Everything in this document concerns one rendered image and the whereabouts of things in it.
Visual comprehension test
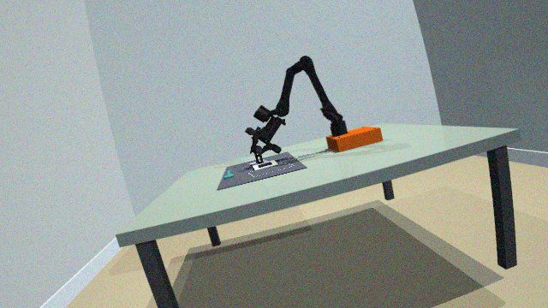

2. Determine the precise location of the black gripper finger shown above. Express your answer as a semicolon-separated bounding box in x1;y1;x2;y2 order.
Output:
261;146;271;155
250;137;259;154

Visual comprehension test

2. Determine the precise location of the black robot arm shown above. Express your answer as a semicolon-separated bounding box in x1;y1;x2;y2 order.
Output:
253;56;349;136

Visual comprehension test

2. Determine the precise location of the white tile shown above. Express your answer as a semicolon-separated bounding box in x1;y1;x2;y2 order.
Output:
253;160;278;171

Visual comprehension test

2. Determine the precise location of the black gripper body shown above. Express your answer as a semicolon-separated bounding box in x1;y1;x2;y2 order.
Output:
245;125;282;154

